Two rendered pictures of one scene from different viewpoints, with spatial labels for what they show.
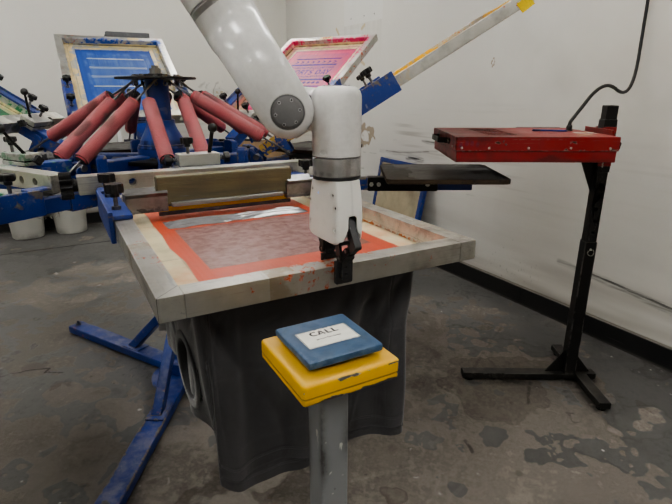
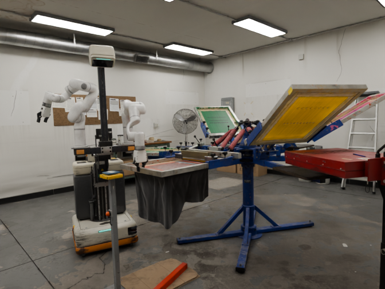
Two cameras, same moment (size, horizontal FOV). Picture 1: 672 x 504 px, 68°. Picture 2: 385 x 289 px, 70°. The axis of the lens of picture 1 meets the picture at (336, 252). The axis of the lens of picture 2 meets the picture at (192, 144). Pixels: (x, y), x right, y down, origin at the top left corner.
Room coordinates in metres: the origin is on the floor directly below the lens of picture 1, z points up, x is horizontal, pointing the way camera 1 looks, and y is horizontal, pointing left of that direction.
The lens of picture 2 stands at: (0.65, -2.18, 1.35)
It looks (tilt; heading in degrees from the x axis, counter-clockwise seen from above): 5 degrees down; 76
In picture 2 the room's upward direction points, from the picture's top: 2 degrees counter-clockwise
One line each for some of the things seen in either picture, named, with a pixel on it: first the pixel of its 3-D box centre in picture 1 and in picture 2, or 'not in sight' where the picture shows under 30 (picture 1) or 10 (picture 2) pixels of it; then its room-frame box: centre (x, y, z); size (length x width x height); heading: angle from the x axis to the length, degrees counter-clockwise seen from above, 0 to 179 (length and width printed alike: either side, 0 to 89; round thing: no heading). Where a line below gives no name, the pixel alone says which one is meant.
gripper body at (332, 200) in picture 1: (336, 203); (140, 155); (0.78, 0.00, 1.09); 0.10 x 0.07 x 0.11; 29
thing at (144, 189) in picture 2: (316, 372); (150, 196); (0.85, 0.04, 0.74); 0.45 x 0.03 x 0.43; 119
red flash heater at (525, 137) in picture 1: (520, 143); (342, 160); (2.01, -0.73, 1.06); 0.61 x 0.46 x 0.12; 89
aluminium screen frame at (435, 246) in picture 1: (257, 222); (177, 163); (1.11, 0.18, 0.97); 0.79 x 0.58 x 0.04; 29
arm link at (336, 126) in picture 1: (311, 120); (140, 138); (0.79, 0.04, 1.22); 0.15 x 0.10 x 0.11; 97
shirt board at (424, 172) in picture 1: (330, 180); (279, 166); (2.02, 0.02, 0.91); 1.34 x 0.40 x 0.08; 89
